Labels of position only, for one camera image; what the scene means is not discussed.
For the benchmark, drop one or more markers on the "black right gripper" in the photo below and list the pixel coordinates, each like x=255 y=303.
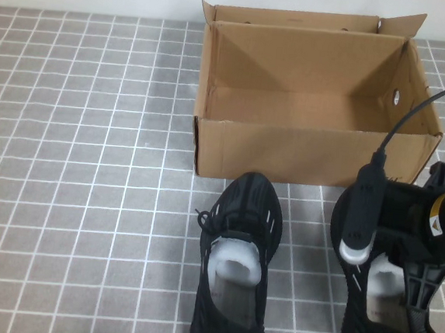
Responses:
x=401 y=213

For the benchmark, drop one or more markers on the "white foam shoe stuffing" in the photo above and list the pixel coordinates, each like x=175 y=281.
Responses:
x=233 y=266
x=382 y=281

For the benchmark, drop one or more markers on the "brown cardboard shoe box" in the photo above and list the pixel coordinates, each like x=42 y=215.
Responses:
x=286 y=152

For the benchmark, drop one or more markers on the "black sneaker with bow laces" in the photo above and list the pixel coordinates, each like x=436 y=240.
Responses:
x=248 y=200

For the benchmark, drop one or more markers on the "grey grid pattern tablecloth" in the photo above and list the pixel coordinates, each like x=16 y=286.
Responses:
x=71 y=161

